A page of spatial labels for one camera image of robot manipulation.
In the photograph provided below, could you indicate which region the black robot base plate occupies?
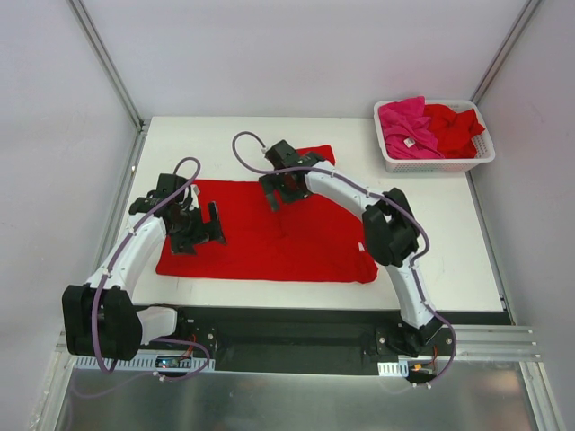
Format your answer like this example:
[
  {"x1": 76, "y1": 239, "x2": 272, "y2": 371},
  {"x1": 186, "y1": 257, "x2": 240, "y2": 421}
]
[{"x1": 150, "y1": 306, "x2": 454, "y2": 376}]

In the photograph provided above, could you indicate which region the pink t shirt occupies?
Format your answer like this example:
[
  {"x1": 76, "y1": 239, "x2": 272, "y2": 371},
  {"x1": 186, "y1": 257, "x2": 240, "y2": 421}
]
[{"x1": 376, "y1": 96, "x2": 445, "y2": 160}]

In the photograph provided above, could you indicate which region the left white cable duct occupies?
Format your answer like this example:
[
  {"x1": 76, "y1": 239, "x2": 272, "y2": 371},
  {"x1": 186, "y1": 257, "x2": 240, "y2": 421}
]
[{"x1": 74, "y1": 352, "x2": 217, "y2": 373}]

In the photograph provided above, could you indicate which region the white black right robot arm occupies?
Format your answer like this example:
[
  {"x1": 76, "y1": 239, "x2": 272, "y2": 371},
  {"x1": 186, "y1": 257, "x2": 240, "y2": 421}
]
[{"x1": 259, "y1": 140, "x2": 438, "y2": 357}]

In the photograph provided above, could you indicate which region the white cable duct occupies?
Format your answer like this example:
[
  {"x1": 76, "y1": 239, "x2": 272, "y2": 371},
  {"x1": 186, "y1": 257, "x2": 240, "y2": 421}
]
[
  {"x1": 74, "y1": 352, "x2": 217, "y2": 373},
  {"x1": 377, "y1": 361, "x2": 409, "y2": 378}
]

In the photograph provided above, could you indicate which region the red t shirt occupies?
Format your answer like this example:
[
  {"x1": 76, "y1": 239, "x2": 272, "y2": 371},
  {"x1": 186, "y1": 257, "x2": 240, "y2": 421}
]
[
  {"x1": 155, "y1": 143, "x2": 379, "y2": 286},
  {"x1": 424, "y1": 104, "x2": 485, "y2": 159}
]

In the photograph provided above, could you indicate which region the right white cable duct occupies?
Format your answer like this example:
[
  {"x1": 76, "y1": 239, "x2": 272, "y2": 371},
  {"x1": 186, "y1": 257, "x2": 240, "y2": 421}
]
[{"x1": 377, "y1": 361, "x2": 409, "y2": 378}]

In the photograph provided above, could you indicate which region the left aluminium frame post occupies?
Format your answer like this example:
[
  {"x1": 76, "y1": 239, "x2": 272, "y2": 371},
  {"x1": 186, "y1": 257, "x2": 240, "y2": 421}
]
[{"x1": 66, "y1": 0, "x2": 145, "y2": 130}]

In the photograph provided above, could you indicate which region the aluminium frame post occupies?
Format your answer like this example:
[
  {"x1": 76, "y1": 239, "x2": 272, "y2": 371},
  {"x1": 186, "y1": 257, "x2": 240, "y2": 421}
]
[
  {"x1": 66, "y1": 0, "x2": 145, "y2": 130},
  {"x1": 470, "y1": 0, "x2": 544, "y2": 105}
]

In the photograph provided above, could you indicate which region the right aluminium frame post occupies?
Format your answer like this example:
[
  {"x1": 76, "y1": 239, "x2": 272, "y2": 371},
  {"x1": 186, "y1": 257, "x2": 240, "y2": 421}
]
[{"x1": 470, "y1": 0, "x2": 544, "y2": 105}]

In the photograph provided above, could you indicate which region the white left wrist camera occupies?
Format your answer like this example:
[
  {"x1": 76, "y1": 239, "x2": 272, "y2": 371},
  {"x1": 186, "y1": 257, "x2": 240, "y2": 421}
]
[{"x1": 190, "y1": 184, "x2": 200, "y2": 208}]

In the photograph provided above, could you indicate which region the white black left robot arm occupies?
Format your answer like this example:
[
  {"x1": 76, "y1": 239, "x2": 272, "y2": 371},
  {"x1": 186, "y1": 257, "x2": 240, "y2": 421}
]
[{"x1": 62, "y1": 173, "x2": 226, "y2": 361}]

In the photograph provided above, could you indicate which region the white perforated plastic basket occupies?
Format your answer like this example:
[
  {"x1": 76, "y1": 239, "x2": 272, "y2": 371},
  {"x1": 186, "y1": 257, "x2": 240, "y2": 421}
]
[{"x1": 373, "y1": 98, "x2": 495, "y2": 173}]

